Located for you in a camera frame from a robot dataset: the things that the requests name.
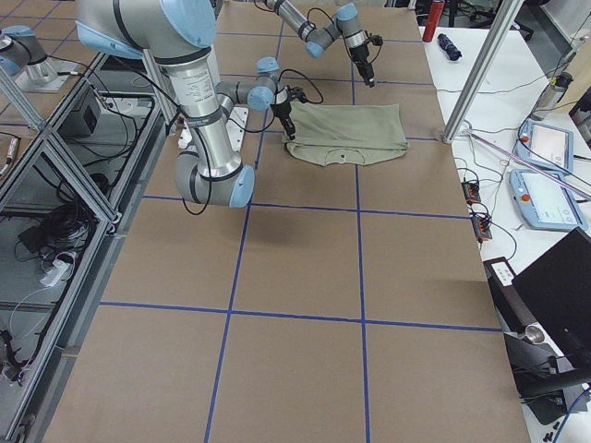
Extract red bottle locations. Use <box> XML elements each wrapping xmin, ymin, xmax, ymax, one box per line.
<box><xmin>422</xmin><ymin>0</ymin><xmax>446</xmax><ymax>42</ymax></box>

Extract aluminium frame post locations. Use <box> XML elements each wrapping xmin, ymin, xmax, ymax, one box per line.
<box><xmin>442</xmin><ymin>0</ymin><xmax>525</xmax><ymax>144</ymax></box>

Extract grey control box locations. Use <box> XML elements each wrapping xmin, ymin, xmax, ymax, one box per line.
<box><xmin>58</xmin><ymin>89</ymin><xmax>101</xmax><ymax>138</ymax></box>

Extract lower orange connector board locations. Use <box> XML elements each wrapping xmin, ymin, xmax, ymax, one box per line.
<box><xmin>470</xmin><ymin>212</ymin><xmax>492</xmax><ymax>244</ymax></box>

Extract aluminium frame rack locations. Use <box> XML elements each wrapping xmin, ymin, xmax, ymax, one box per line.
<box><xmin>1</xmin><ymin>54</ymin><xmax>166</xmax><ymax>442</ymax></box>

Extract white power strip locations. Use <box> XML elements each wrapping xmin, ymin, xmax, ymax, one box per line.
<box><xmin>40</xmin><ymin>258</ymin><xmax>73</xmax><ymax>287</ymax></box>

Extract black box with label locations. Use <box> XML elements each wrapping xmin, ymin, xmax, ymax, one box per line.
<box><xmin>483</xmin><ymin>257</ymin><xmax>537</xmax><ymax>334</ymax></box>

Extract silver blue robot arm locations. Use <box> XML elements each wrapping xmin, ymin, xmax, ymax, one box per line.
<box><xmin>76</xmin><ymin>1</ymin><xmax>296</xmax><ymax>208</ymax></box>
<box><xmin>262</xmin><ymin>0</ymin><xmax>383</xmax><ymax>88</ymax></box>

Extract dark blue folded umbrella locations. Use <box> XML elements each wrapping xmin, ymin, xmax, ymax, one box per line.
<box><xmin>437</xmin><ymin>33</ymin><xmax>462</xmax><ymax>62</ymax></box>

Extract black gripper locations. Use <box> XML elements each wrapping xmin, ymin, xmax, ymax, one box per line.
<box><xmin>271</xmin><ymin>85</ymin><xmax>307</xmax><ymax>140</ymax></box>
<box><xmin>346</xmin><ymin>30</ymin><xmax>383</xmax><ymax>88</ymax></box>

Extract sage green long-sleeve shirt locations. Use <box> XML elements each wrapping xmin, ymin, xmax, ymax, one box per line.
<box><xmin>282</xmin><ymin>103</ymin><xmax>409</xmax><ymax>166</ymax></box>

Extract teach pendant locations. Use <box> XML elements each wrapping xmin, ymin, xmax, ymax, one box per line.
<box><xmin>514</xmin><ymin>119</ymin><xmax>573</xmax><ymax>174</ymax></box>
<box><xmin>510</xmin><ymin>169</ymin><xmax>589</xmax><ymax>232</ymax></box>

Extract upper orange connector board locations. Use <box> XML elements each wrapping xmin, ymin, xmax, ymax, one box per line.
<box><xmin>461</xmin><ymin>181</ymin><xmax>481</xmax><ymax>205</ymax></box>

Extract upper teach pendant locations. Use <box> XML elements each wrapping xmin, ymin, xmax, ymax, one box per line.
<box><xmin>514</xmin><ymin>119</ymin><xmax>573</xmax><ymax>174</ymax></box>

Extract orange connector board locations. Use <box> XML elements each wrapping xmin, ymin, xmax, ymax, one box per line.
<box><xmin>461</xmin><ymin>181</ymin><xmax>481</xmax><ymax>205</ymax></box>
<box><xmin>470</xmin><ymin>212</ymin><xmax>492</xmax><ymax>244</ymax></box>

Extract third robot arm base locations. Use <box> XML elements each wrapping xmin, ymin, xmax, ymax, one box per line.
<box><xmin>1</xmin><ymin>25</ymin><xmax>78</xmax><ymax>93</ymax></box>

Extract grey drink bottle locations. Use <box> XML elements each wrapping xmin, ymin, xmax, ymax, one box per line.
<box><xmin>530</xmin><ymin>71</ymin><xmax>573</xmax><ymax>121</ymax></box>

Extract black monitor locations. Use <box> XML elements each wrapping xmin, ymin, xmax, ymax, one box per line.
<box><xmin>513</xmin><ymin>228</ymin><xmax>590</xmax><ymax>367</ymax></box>

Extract lower teach pendant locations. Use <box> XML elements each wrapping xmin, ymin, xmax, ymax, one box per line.
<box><xmin>510</xmin><ymin>169</ymin><xmax>589</xmax><ymax>232</ymax></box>

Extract black robot cable right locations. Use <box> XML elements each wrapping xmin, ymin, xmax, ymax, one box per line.
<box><xmin>179</xmin><ymin>67</ymin><xmax>324</xmax><ymax>216</ymax></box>

